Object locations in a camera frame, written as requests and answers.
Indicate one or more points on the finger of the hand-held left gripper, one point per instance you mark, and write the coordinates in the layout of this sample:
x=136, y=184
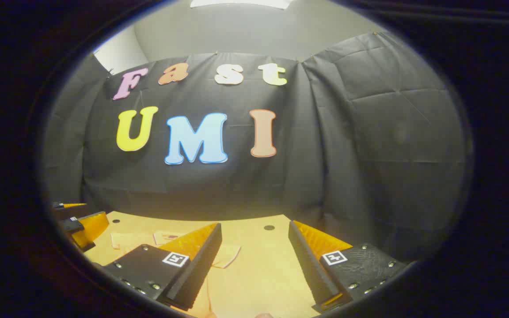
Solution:
x=91, y=227
x=71, y=212

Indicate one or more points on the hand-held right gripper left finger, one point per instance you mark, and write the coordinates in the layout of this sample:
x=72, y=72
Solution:
x=197, y=274

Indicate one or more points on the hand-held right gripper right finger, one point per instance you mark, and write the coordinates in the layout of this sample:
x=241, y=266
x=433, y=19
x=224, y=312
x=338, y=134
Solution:
x=309, y=274

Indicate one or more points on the orange polo T-shirt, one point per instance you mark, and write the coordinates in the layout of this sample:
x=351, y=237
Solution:
x=226, y=256

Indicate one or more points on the black backdrop cloth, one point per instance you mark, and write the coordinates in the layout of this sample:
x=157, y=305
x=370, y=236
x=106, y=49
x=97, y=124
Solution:
x=347, y=154

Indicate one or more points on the white ceiling light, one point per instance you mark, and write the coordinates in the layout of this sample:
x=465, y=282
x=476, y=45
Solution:
x=241, y=3

